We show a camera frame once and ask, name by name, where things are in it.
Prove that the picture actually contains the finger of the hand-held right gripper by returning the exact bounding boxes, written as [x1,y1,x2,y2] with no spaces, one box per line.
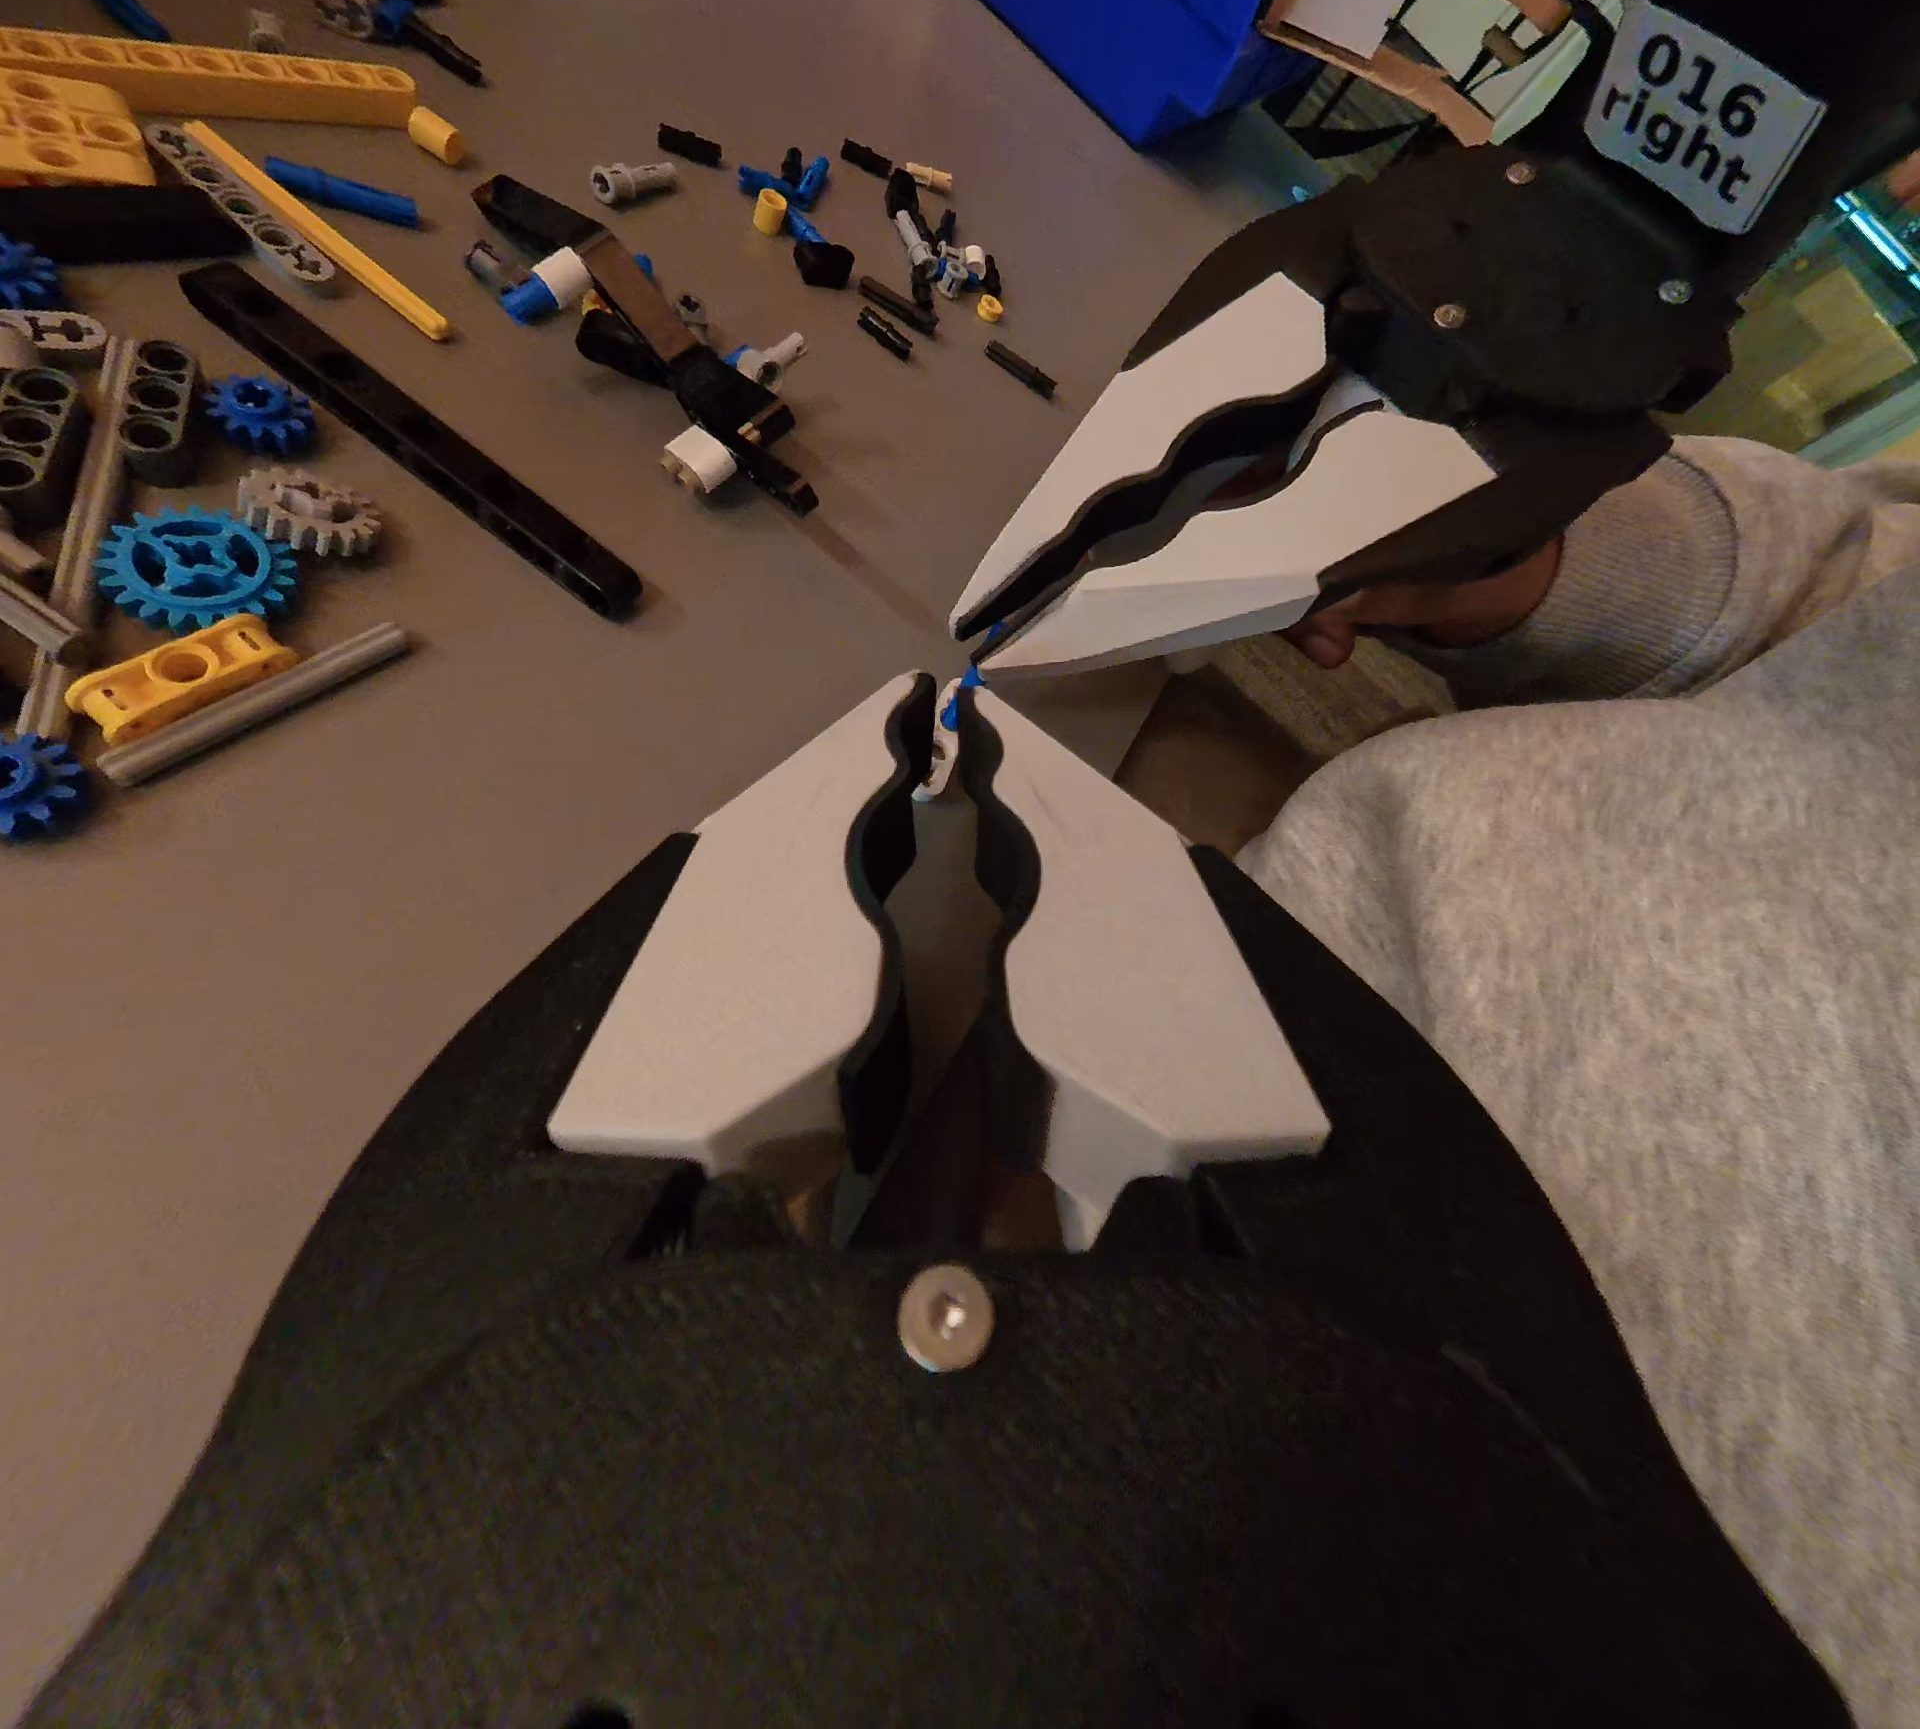
[951,271,1333,644]
[979,390,1505,680]

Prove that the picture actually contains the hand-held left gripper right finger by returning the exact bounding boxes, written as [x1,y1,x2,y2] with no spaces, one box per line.
[955,687,1333,1253]

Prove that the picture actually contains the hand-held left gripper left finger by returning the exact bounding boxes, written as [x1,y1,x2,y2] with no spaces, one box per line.
[543,666,938,1245]

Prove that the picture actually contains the small light grey lego liftarm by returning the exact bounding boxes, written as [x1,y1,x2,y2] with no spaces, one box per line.
[912,680,966,801]

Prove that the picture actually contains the blue lego pin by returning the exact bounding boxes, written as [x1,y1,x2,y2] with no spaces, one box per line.
[938,626,1001,732]

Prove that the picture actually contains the person's right forearm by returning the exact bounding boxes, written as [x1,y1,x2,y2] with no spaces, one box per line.
[1505,436,1920,712]

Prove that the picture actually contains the scattered small lego pins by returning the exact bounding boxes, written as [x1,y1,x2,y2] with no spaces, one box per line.
[656,122,1063,398]

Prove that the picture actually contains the long black lego beam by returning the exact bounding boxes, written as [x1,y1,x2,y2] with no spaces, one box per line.
[182,262,647,626]

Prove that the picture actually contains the yellow lego connector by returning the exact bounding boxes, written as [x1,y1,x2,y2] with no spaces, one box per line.
[65,617,304,749]

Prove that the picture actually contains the grey lego gear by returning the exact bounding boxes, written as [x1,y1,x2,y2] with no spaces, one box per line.
[237,465,385,556]

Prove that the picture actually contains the large blue lego gear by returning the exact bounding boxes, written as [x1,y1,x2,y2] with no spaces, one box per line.
[95,503,304,636]

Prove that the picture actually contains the long grey lego axle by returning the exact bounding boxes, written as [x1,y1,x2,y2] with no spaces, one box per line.
[0,571,81,666]
[20,338,140,744]

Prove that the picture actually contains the dark grey lego beam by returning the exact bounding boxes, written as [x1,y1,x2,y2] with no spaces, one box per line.
[0,364,89,521]
[115,338,202,487]

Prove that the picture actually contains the yellow lego axle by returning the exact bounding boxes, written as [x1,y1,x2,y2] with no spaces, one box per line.
[182,122,450,343]

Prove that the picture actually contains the small black blue lego assembly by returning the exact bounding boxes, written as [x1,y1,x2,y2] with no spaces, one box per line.
[310,0,487,86]

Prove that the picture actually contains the thin grey lego liftarm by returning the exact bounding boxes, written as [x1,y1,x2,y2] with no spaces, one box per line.
[140,122,337,290]

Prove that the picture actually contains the long light grey lego liftarm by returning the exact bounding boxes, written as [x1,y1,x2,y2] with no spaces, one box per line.
[0,310,111,371]

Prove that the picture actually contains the thick black lego beam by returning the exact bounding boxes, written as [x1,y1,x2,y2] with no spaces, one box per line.
[0,179,257,269]

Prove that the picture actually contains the long yellow lego beam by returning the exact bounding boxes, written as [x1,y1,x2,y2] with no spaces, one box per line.
[0,24,417,128]

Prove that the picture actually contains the person's right hand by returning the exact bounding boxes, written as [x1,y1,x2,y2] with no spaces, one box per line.
[1292,526,1568,666]

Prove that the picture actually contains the person's grey sweater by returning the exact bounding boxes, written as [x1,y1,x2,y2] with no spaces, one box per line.
[1234,571,1920,1729]

